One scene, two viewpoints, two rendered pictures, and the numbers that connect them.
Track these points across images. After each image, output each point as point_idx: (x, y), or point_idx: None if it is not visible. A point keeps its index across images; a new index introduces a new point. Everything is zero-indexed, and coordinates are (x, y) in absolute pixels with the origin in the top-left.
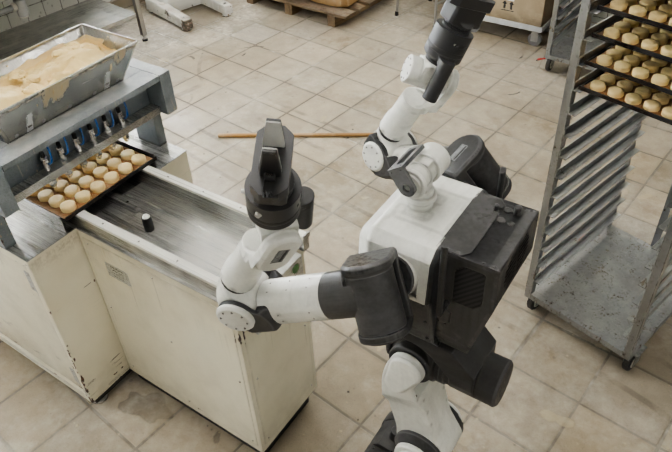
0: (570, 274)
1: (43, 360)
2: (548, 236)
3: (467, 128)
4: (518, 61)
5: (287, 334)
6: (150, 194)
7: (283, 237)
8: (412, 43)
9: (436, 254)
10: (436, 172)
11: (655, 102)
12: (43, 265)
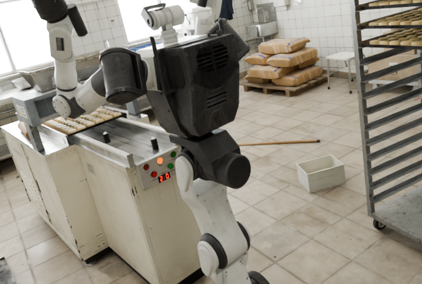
0: (405, 202)
1: (66, 237)
2: (402, 190)
3: (358, 136)
4: (403, 103)
5: (175, 205)
6: (118, 131)
7: (55, 26)
8: (335, 100)
9: (157, 51)
10: (171, 16)
11: (408, 41)
12: (54, 160)
